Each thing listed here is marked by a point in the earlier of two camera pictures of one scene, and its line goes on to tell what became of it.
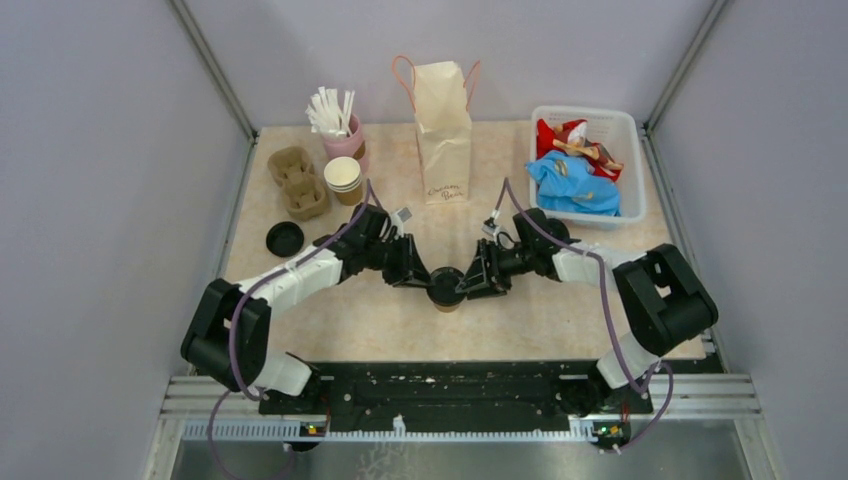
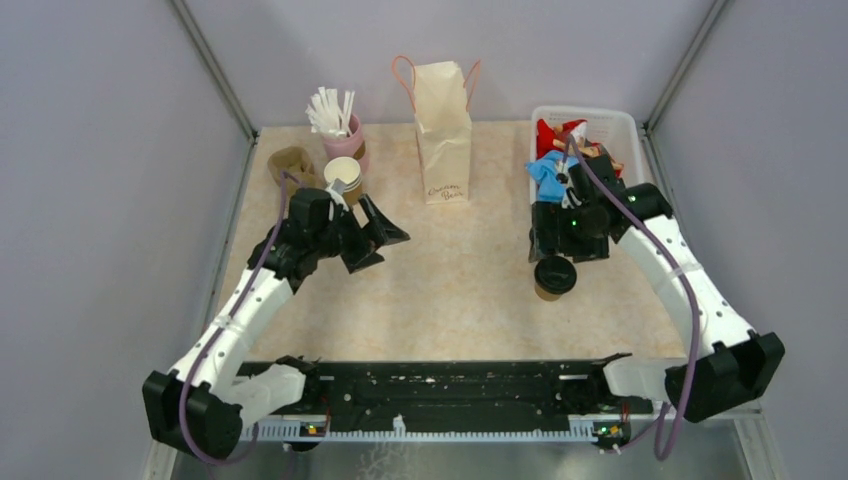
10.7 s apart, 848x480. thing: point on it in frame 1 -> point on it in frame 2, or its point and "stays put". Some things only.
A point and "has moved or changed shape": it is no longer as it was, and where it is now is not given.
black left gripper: [410, 270] -> [380, 232]
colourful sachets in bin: [569, 137] stays put
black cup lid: [442, 284] has moved or changed shape
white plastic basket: [619, 135] stays put
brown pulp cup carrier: [305, 196] stays put
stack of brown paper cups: [343, 177] stays put
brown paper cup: [448, 309] -> [545, 296]
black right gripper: [486, 264] -> [551, 216]
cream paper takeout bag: [443, 129] stays put
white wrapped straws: [324, 113] stays put
